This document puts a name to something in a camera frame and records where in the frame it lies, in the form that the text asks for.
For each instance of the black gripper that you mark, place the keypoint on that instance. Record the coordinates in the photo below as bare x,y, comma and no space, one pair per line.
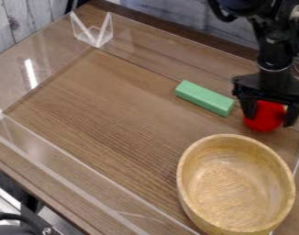
276,86

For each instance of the red plush fruit green leaf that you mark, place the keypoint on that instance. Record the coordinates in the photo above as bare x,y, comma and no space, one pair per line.
268,117

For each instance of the wooden bowl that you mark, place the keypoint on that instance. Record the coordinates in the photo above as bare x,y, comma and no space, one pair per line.
235,186

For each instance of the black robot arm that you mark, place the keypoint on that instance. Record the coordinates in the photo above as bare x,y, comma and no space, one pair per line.
274,19

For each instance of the green foam block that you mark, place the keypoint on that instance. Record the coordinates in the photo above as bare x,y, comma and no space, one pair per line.
204,98

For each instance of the black metal stand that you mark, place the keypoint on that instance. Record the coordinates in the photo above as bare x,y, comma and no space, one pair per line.
39,226

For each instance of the clear acrylic corner bracket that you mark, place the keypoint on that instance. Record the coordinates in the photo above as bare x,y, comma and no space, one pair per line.
94,36

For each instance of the clear acrylic tray wall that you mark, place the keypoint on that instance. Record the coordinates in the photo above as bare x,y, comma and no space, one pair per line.
98,205

